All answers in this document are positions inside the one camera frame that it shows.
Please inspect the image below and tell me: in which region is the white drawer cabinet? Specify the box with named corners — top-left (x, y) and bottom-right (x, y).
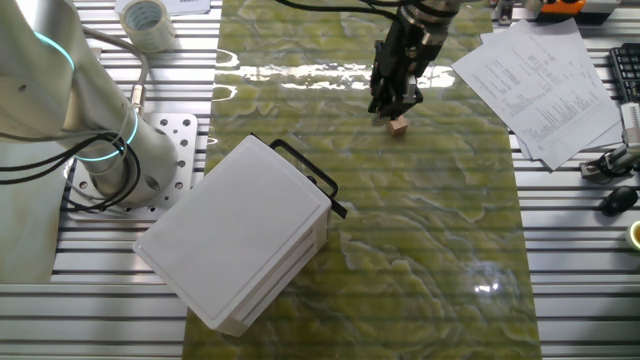
top-left (132, 133), bottom-right (334, 337)

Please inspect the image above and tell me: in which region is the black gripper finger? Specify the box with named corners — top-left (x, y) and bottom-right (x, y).
top-left (368, 84), bottom-right (401, 126)
top-left (397, 74), bottom-right (425, 122)

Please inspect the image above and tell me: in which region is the black cable bundle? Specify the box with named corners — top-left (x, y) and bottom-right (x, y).
top-left (0, 0), bottom-right (401, 214)

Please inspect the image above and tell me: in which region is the green marble pattern mat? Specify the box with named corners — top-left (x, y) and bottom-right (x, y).
top-left (182, 0), bottom-right (544, 360)

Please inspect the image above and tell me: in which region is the drawer with black handle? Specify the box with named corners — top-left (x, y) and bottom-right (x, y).
top-left (249, 132), bottom-right (349, 220)

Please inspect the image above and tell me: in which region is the wooden cube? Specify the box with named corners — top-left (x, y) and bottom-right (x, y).
top-left (386, 117), bottom-right (410, 138)

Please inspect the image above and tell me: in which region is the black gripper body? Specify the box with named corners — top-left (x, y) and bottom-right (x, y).
top-left (370, 18), bottom-right (442, 101)

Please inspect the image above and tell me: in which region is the cream round cup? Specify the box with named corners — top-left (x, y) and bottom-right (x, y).
top-left (624, 219), bottom-right (640, 251)

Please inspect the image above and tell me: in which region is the black keyboard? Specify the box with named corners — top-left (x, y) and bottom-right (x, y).
top-left (608, 43), bottom-right (640, 104)

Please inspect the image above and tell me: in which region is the aluminium pole with base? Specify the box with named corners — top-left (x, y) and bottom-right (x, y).
top-left (492, 0), bottom-right (516, 26)

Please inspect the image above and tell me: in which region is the silver finned camera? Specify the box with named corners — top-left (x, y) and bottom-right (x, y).
top-left (619, 102), bottom-right (640, 146)

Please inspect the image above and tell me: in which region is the grey cable with metal connector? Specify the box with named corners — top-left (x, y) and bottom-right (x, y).
top-left (82, 27), bottom-right (150, 117)

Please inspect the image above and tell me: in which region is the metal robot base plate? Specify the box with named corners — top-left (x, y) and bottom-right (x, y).
top-left (64, 112), bottom-right (200, 221)

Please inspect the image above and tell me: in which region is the clear tape roll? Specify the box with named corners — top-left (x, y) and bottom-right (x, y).
top-left (119, 0), bottom-right (177, 54)

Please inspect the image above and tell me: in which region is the black computer mouse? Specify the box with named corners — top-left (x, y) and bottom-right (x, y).
top-left (599, 185), bottom-right (640, 217)

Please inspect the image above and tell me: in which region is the metal camera mount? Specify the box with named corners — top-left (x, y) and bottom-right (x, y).
top-left (579, 143), bottom-right (640, 182)

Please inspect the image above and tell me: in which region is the printed paper sheet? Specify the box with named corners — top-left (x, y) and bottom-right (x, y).
top-left (479, 18), bottom-right (625, 161)
top-left (452, 33), bottom-right (623, 171)

